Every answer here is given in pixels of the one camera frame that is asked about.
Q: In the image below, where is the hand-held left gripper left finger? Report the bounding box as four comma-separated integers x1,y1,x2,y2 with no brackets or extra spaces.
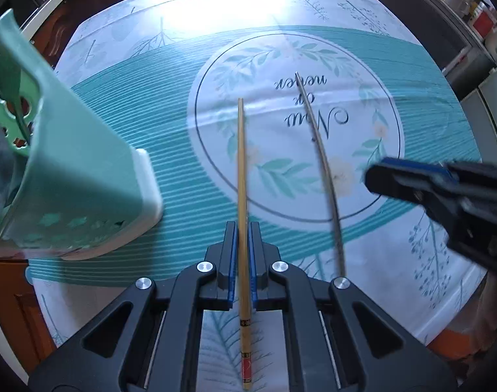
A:
27,220,238,392

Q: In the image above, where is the red container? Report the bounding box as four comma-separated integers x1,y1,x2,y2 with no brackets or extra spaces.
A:
471,8,497,41

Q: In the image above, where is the green plastic utensil holder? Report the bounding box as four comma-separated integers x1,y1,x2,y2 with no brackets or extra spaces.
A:
0,8,164,260

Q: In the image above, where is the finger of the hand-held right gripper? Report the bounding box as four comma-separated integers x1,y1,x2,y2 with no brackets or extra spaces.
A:
385,157,497,222
365,163,497,272

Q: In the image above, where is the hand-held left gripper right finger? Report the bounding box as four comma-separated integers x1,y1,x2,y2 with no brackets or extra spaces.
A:
249,220,463,392

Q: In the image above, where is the round wooden table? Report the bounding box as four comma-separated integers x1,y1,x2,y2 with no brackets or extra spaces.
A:
0,0,494,380

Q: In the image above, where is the light grey cabinet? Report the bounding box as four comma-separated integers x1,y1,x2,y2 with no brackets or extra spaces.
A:
457,65,497,180

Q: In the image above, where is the printed teal white tablecloth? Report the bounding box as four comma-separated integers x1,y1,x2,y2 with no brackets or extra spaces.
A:
26,0,492,392

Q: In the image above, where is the bamboo chopstick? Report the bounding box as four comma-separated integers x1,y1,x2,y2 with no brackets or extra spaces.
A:
237,97,254,390
294,71,347,280

